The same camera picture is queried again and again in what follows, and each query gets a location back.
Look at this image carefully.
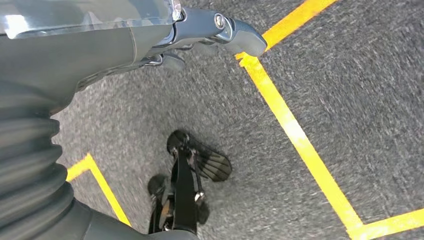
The black robot leg with foot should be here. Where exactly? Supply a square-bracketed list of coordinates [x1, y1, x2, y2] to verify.
[147, 129, 233, 235]

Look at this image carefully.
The yellow floor tape square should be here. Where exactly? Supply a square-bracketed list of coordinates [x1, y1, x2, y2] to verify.
[65, 153, 133, 228]
[234, 0, 424, 240]

